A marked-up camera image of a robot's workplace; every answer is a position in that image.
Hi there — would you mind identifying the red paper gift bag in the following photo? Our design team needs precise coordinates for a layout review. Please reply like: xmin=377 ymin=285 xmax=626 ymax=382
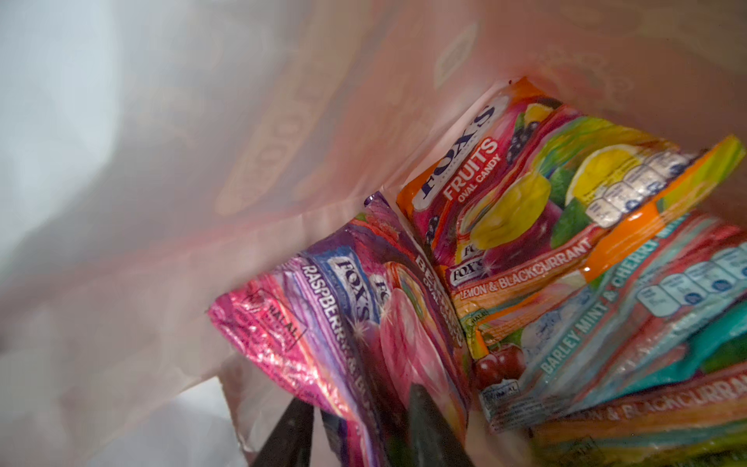
xmin=1 ymin=1 xmax=746 ymax=466

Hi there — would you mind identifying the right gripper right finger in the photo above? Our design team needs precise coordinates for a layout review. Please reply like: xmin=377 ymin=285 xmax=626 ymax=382
xmin=408 ymin=383 xmax=473 ymax=467

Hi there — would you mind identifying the orange fruits candy packet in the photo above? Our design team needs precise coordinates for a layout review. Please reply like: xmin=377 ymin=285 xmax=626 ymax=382
xmin=398 ymin=79 xmax=746 ymax=327

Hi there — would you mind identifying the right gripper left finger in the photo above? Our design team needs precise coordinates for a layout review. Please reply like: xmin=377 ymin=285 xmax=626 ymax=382
xmin=251 ymin=399 xmax=314 ymax=467

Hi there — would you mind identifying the purple raspberry candy packet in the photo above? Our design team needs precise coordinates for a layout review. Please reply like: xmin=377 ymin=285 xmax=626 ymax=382
xmin=207 ymin=194 xmax=472 ymax=466

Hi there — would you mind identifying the teal cherry mint candy packet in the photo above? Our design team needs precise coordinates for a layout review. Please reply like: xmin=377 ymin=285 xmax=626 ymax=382
xmin=476 ymin=212 xmax=746 ymax=431

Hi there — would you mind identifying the lemon blackcurrant candy packet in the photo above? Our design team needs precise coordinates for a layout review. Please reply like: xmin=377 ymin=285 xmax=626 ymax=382
xmin=531 ymin=363 xmax=746 ymax=466

